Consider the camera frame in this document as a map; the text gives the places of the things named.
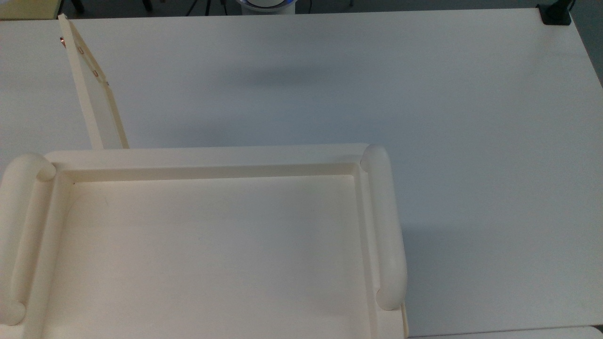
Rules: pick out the cream plastic storage cabinet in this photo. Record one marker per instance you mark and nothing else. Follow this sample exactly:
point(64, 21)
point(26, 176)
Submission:
point(212, 254)

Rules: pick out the black table clamp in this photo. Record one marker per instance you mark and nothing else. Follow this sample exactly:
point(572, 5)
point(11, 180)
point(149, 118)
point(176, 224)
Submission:
point(555, 15)

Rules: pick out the yellow wooden table top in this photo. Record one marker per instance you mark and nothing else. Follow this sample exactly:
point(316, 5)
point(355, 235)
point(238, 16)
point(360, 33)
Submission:
point(28, 8)

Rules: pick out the cream cabinet door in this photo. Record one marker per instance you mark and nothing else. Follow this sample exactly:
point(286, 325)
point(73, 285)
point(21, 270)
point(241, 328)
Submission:
point(90, 96)

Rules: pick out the black tripod legs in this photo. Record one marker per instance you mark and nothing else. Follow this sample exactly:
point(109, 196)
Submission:
point(207, 5)

